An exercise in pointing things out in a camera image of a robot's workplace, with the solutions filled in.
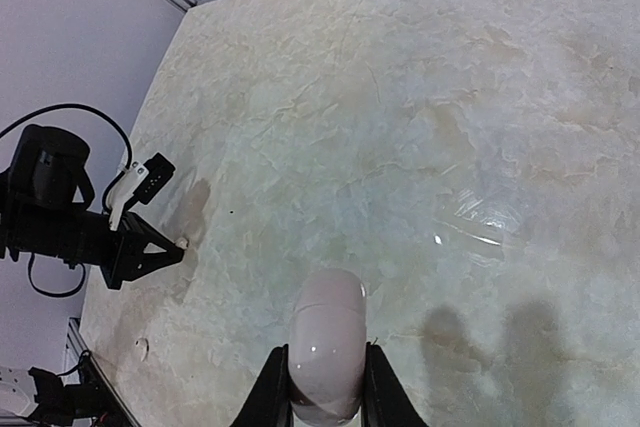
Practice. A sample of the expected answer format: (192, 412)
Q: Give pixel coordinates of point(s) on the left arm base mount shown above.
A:
(44, 398)

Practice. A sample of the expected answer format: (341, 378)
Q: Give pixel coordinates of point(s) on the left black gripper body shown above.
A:
(87, 239)

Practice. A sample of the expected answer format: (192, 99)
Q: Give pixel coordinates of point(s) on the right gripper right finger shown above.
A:
(385, 402)

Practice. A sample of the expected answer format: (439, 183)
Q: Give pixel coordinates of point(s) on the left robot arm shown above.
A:
(46, 194)

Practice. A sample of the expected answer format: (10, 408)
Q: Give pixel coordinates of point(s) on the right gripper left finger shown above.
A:
(268, 403)

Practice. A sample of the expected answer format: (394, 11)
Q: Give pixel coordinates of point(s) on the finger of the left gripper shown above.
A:
(159, 252)

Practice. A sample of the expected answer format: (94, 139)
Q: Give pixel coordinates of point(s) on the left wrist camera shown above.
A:
(139, 183)

